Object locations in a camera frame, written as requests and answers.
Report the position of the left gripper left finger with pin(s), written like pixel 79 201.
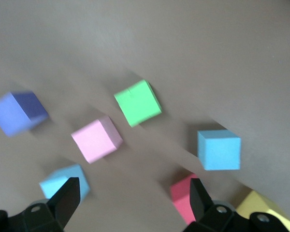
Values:
pixel 65 203

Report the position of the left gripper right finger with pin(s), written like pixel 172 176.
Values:
pixel 199 200

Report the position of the red foam cube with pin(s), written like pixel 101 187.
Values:
pixel 180 198

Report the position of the blue foam cube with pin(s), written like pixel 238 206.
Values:
pixel 60 175
pixel 218 149

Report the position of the yellow foam cube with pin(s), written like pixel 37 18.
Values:
pixel 258 203

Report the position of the pink foam cube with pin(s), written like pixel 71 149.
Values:
pixel 96 139

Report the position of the purple foam cube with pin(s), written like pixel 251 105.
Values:
pixel 17 112

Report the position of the green foam cube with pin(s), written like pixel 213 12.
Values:
pixel 137 102

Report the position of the brown table cover mat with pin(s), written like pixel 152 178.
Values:
pixel 183 48

